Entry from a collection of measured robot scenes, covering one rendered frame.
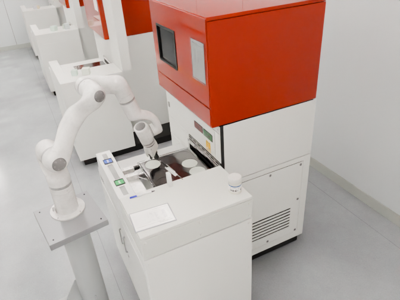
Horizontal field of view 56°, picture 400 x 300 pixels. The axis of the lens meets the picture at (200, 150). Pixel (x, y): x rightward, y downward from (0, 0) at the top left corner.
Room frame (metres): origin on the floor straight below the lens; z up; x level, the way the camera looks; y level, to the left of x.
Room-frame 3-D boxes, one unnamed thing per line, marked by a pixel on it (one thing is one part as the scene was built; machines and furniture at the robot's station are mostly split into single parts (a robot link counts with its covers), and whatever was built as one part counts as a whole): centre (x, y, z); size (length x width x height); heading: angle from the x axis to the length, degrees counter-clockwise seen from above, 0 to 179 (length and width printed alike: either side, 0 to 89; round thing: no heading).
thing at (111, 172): (1.87, 0.53, 0.89); 0.55 x 0.09 x 0.14; 24
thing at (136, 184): (1.83, 0.40, 0.87); 0.36 x 0.08 x 0.03; 24
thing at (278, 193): (2.37, -0.27, 0.41); 0.82 x 0.71 x 0.82; 24
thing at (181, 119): (2.23, 0.04, 1.02); 0.82 x 0.03 x 0.40; 24
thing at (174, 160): (1.96, 0.17, 0.90); 0.34 x 0.34 x 0.01; 24
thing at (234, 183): (1.60, -0.17, 1.01); 0.07 x 0.07 x 0.10
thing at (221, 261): (1.84, 0.23, 0.41); 0.97 x 0.64 x 0.82; 24
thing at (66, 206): (1.66, 0.77, 0.96); 0.19 x 0.19 x 0.18
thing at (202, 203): (1.57, 0.10, 0.89); 0.62 x 0.35 x 0.14; 114
